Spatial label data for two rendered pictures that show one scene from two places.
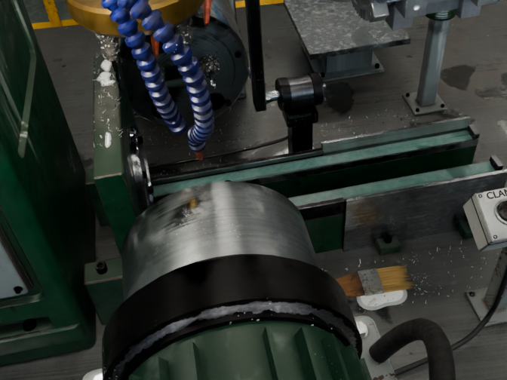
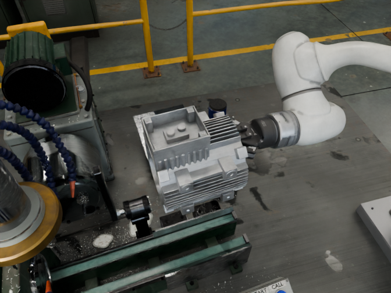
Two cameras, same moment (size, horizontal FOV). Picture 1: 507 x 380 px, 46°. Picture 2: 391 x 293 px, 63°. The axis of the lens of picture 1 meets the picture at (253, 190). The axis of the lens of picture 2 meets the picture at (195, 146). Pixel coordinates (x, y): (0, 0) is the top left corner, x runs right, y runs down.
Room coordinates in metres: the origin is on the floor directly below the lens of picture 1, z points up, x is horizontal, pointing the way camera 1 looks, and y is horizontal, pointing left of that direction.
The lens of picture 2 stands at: (0.34, -0.17, 1.91)
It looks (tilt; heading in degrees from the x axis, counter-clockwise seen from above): 49 degrees down; 347
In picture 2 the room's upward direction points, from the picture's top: straight up
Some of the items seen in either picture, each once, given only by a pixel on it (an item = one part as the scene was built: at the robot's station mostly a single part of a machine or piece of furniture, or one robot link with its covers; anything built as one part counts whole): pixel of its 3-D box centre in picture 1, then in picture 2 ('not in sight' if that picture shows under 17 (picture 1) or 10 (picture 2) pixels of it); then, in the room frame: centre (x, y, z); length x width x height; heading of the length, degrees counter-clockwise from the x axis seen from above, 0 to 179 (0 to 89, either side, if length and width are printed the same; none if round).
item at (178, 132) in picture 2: not in sight; (176, 138); (0.80, -0.23, 1.41); 0.12 x 0.11 x 0.07; 97
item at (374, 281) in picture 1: (353, 284); not in sight; (0.61, -0.16, 0.80); 0.21 x 0.05 x 0.01; 94
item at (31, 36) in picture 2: not in sight; (57, 90); (1.37, 0.13, 1.16); 0.33 x 0.26 x 0.42; 7
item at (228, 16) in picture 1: (176, 41); (64, 172); (1.06, 0.13, 1.04); 0.41 x 0.25 x 0.25; 7
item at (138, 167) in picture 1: (142, 168); (42, 279); (0.72, 0.18, 1.01); 0.15 x 0.02 x 0.15; 7
